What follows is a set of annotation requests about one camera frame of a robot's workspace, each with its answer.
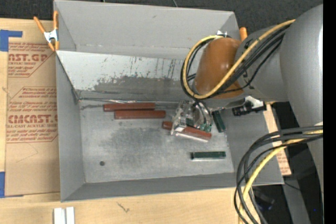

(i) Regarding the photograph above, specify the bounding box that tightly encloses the dark green flat block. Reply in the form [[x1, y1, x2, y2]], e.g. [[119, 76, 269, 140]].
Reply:
[[190, 151, 227, 161], [212, 110, 227, 133]]

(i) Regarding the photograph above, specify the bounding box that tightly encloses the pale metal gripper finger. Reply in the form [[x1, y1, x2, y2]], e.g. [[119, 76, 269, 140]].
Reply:
[[175, 100, 190, 121], [170, 119, 210, 143]]

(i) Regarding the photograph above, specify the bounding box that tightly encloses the grey metal bin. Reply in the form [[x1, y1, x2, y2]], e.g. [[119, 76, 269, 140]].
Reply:
[[53, 0, 285, 203]]

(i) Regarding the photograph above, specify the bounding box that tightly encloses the brown cardboard board, red print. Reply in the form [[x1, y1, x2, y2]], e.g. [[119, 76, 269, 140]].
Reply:
[[0, 17, 292, 198]]

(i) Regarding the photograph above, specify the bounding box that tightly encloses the red-brown flat block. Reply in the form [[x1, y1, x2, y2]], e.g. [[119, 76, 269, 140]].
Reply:
[[162, 121, 212, 140], [113, 110, 167, 120], [103, 102, 156, 113]]

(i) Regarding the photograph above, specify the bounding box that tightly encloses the black cylinder on white bracket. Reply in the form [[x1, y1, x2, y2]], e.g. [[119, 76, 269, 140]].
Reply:
[[232, 95, 265, 116]]

